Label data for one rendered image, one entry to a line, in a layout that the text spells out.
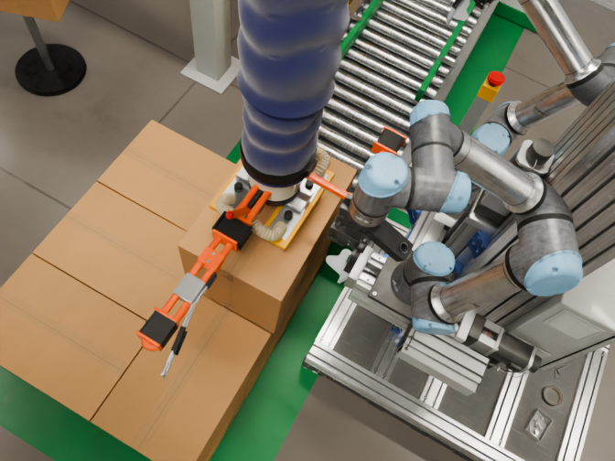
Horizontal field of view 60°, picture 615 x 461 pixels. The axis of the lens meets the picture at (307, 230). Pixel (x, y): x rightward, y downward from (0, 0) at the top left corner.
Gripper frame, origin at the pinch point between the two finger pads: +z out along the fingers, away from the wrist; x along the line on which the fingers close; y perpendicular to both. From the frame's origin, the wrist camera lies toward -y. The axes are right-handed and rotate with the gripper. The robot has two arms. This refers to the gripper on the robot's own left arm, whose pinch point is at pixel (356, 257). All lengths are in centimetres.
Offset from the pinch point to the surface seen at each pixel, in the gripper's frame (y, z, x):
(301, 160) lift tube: 26.4, 14.2, -25.2
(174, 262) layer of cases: 66, 98, -6
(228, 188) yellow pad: 48, 44, -22
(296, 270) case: 17, 58, -13
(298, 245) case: 20, 58, -22
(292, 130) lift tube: 29.0, -1.5, -21.7
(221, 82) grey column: 128, 151, -135
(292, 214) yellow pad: 25, 42, -23
